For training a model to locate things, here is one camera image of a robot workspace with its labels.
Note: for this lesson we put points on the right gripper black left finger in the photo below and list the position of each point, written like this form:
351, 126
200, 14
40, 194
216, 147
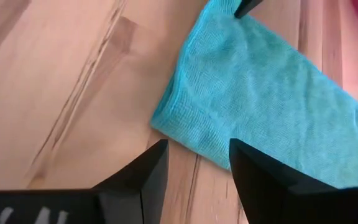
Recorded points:
148, 180

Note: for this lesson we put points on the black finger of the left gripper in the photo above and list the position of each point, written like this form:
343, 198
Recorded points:
247, 7

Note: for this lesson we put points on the teal microfiber towel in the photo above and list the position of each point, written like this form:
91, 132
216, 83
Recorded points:
259, 93

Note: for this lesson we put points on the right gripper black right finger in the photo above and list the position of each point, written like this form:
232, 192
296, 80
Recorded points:
266, 186

